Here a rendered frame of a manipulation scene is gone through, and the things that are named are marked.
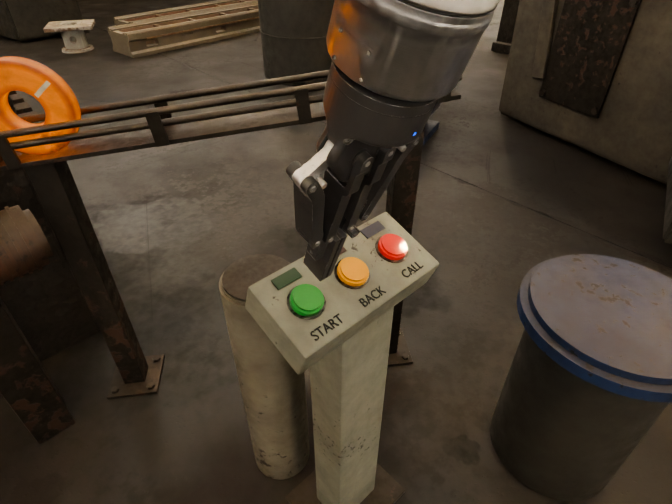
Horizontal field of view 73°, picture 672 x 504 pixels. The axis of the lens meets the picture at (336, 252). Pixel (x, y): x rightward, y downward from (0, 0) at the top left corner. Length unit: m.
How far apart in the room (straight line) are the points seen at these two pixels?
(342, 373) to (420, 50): 0.45
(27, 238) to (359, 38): 0.79
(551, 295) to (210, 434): 0.79
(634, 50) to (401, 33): 2.14
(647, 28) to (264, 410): 2.06
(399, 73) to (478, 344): 1.12
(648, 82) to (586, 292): 1.56
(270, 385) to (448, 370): 0.59
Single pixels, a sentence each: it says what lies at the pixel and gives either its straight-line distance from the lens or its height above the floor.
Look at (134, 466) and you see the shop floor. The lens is 1.17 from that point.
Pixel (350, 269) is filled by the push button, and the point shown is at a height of 0.61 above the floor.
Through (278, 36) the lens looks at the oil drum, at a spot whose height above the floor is 0.31.
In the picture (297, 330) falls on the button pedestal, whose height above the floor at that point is 0.59.
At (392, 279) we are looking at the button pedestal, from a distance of 0.58.
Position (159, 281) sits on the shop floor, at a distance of 1.57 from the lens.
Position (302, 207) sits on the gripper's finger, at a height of 0.78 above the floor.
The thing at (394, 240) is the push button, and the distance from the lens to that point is 0.61.
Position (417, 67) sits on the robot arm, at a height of 0.90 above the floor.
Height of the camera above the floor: 0.97
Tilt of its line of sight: 38 degrees down
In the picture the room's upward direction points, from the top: straight up
